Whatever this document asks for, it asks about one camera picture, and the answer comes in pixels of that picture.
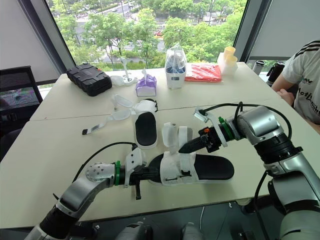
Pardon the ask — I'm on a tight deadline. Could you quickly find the person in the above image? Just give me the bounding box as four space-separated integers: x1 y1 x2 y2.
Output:
270 39 320 126

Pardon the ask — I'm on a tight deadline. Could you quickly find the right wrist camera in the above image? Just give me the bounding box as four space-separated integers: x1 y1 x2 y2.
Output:
193 107 229 149

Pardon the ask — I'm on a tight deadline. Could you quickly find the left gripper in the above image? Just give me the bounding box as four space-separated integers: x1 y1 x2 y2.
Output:
129 166 164 201

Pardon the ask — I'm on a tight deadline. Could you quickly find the purple tissue pack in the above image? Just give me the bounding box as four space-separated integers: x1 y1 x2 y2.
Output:
135 68 158 97

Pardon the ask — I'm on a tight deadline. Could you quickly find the black cable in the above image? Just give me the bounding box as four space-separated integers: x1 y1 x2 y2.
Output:
71 141 138 184
201 101 293 141
251 169 273 240

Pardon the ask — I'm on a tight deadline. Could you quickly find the black tool case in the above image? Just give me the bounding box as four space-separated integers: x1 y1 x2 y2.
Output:
65 62 113 98

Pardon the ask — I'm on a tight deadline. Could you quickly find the white sandal black footbed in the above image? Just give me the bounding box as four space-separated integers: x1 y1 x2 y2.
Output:
81 93 160 151
146 122 236 188

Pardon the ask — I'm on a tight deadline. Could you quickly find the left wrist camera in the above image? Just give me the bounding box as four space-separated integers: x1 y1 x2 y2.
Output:
124 147 148 189

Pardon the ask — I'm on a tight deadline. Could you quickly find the red mesh pouch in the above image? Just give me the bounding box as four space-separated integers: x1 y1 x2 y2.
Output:
184 63 223 83

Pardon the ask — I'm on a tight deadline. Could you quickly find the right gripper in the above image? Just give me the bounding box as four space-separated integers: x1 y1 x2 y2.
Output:
198 125 224 154

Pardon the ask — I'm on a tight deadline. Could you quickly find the clear bag with white container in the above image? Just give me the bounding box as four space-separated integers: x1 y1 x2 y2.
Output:
164 43 188 90

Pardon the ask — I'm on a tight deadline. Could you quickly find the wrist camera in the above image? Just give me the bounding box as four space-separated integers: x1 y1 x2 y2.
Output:
193 107 229 149
124 147 148 189

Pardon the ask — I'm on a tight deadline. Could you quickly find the black chair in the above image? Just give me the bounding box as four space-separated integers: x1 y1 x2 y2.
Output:
0 65 44 162

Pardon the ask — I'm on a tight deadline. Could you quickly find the yellow plastic cup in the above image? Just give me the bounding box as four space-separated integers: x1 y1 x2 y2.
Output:
223 46 237 59
225 54 238 68

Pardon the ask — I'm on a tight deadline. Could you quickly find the white box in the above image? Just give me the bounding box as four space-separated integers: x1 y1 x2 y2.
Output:
216 52 238 76

